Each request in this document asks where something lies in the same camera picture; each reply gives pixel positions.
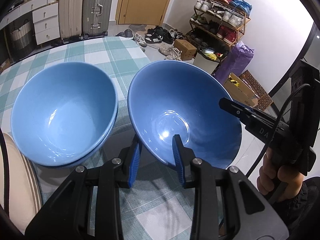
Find wooden door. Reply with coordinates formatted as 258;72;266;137
115;0;178;25

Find open cardboard box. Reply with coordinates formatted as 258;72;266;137
224;72;258;108

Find silver suitcase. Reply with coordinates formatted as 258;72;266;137
82;0;115;37

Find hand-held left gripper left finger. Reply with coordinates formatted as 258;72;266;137
25;134;143;240

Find grey white woven basket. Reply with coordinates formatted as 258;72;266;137
9;20;34;53

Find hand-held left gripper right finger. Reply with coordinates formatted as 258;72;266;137
172;134;288;240

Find brown cardboard box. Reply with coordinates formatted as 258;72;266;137
173;39;198;61

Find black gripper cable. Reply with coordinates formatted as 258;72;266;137
246;83;314;179

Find purple plastic bag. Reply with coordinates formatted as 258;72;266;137
214;44;255;85

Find wooden shoe rack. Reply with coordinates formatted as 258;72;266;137
189;0;251;49

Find brown circle-patterned box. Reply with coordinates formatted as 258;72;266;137
239;70;273;110

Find white trash bin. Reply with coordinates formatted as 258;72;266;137
192;49;229;75

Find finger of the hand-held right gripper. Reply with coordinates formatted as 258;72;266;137
219;97;253;122
234;101;265;120

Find scattered shoes group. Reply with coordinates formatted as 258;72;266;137
115;25;183;60

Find person's right hand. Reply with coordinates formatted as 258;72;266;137
257;150;304;203

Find person's right forearm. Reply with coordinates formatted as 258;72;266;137
282;176;320;233

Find grey doormat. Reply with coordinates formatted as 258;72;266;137
127;24;147;32

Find beige suitcase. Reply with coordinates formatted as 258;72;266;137
58;0;86;40

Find white dressing table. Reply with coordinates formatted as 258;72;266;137
0;0;60;45

